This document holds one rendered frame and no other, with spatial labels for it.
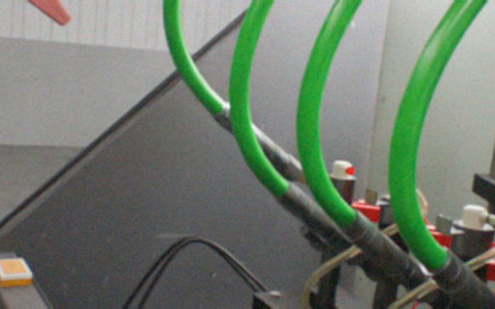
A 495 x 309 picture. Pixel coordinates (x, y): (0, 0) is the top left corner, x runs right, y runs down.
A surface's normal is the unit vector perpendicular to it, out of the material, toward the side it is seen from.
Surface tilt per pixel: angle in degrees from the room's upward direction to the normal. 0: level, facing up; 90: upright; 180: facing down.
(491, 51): 90
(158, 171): 90
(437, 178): 90
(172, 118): 90
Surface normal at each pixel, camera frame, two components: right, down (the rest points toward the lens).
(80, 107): 0.40, 0.18
